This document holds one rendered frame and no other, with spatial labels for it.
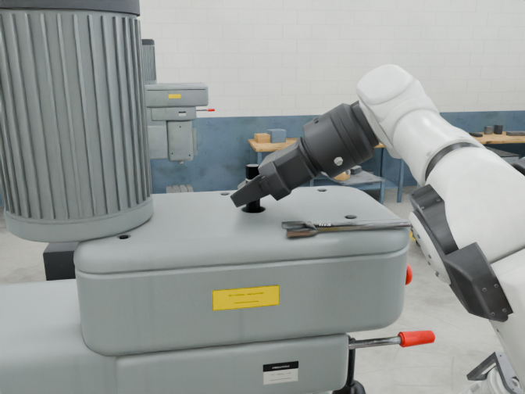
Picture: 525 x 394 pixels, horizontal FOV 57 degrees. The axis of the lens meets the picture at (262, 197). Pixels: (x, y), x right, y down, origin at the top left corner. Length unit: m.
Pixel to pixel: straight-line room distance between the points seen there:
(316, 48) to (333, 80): 0.54
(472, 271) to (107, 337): 0.45
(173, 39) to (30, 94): 6.60
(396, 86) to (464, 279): 0.27
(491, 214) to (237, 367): 0.41
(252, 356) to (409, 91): 0.41
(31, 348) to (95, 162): 0.27
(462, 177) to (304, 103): 7.03
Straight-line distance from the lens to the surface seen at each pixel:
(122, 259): 0.63
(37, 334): 0.75
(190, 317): 0.66
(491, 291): 0.47
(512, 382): 0.81
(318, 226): 0.66
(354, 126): 0.67
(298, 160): 0.67
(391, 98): 0.62
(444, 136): 0.53
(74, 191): 0.64
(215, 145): 7.33
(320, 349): 0.73
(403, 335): 0.79
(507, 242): 0.48
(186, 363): 0.71
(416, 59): 8.07
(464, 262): 0.46
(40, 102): 0.63
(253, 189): 0.70
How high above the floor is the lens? 2.12
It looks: 17 degrees down
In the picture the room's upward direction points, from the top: straight up
